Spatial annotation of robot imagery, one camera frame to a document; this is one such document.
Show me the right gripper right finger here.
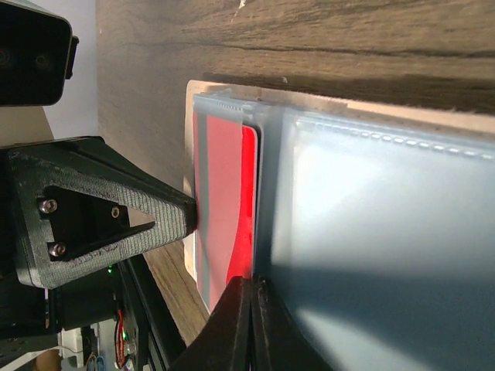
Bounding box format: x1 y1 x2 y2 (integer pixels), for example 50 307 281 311
251 275 335 371

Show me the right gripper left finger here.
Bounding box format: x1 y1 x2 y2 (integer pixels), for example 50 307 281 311
170 277 251 371

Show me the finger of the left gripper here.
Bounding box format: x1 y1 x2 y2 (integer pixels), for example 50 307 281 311
5 137 197 289

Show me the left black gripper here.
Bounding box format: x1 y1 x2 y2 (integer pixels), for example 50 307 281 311
1 148 60 339

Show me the red card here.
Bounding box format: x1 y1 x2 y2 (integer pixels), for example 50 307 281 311
193 111 258 310

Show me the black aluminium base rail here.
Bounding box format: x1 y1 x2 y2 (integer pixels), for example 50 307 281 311
118 255 186 370

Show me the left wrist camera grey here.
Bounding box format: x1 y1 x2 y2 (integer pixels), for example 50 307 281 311
1 1 79 107

